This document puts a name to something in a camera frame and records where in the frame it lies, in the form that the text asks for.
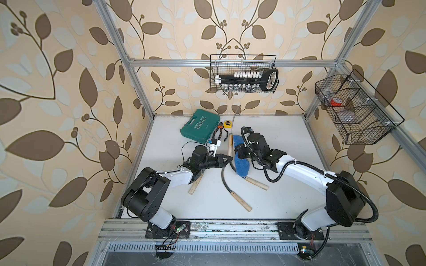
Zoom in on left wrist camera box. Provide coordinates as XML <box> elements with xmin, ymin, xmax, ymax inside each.
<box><xmin>207</xmin><ymin>138</ymin><xmax>221</xmax><ymax>157</ymax></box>

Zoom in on right wall wire basket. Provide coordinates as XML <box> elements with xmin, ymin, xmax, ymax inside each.
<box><xmin>315</xmin><ymin>69</ymin><xmax>405</xmax><ymax>145</ymax></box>

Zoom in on yellow black tape measure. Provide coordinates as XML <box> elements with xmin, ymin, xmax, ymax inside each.
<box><xmin>224</xmin><ymin>120</ymin><xmax>233</xmax><ymax>129</ymax></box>

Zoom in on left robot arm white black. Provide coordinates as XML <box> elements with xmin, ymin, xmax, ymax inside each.
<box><xmin>121</xmin><ymin>145</ymin><xmax>233</xmax><ymax>230</ymax></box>

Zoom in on sickle wooden handle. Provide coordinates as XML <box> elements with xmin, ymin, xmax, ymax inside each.
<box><xmin>228</xmin><ymin>112</ymin><xmax>237</xmax><ymax>157</ymax></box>
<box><xmin>188</xmin><ymin>173</ymin><xmax>204</xmax><ymax>195</ymax></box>
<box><xmin>231</xmin><ymin>163</ymin><xmax>269</xmax><ymax>191</ymax></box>
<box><xmin>221</xmin><ymin>165</ymin><xmax>253</xmax><ymax>212</ymax></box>

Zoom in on red item in basket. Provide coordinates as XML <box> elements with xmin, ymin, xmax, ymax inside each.
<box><xmin>330</xmin><ymin>97</ymin><xmax>343</xmax><ymax>107</ymax></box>

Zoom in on back wall wire basket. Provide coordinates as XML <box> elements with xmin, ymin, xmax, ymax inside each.
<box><xmin>209</xmin><ymin>54</ymin><xmax>279</xmax><ymax>94</ymax></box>

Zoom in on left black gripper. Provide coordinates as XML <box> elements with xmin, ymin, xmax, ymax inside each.
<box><xmin>197</xmin><ymin>153</ymin><xmax>231</xmax><ymax>171</ymax></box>

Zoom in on black red handled pliers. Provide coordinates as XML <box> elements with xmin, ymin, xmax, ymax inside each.
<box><xmin>212</xmin><ymin>122</ymin><xmax>229</xmax><ymax>141</ymax></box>

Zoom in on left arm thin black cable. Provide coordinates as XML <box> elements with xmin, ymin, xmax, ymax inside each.
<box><xmin>180</xmin><ymin>141</ymin><xmax>211</xmax><ymax>165</ymax></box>

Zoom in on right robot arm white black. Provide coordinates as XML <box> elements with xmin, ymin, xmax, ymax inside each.
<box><xmin>233</xmin><ymin>127</ymin><xmax>378</xmax><ymax>238</ymax></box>

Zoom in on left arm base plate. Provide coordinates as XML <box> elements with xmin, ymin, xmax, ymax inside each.
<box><xmin>145</xmin><ymin>221</ymin><xmax>191</xmax><ymax>239</ymax></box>

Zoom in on blue microfiber rag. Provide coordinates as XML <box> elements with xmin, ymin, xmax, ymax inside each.
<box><xmin>233</xmin><ymin>135</ymin><xmax>250</xmax><ymax>178</ymax></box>

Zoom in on black socket bit holder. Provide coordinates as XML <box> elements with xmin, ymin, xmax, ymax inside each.
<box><xmin>213</xmin><ymin>69</ymin><xmax>279</xmax><ymax>93</ymax></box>

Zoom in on wall wire basket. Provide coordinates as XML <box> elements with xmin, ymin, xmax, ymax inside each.
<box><xmin>315</xmin><ymin>69</ymin><xmax>405</xmax><ymax>145</ymax></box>
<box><xmin>209</xmin><ymin>54</ymin><xmax>279</xmax><ymax>94</ymax></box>

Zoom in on green plastic tool case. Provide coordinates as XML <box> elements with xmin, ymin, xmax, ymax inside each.
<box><xmin>180</xmin><ymin>109</ymin><xmax>220</xmax><ymax>144</ymax></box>

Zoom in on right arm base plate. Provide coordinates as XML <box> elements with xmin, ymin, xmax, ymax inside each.
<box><xmin>276</xmin><ymin>222</ymin><xmax>325</xmax><ymax>241</ymax></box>

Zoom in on aluminium front rail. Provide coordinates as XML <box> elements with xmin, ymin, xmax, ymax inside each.
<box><xmin>98</xmin><ymin>219</ymin><xmax>373</xmax><ymax>243</ymax></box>

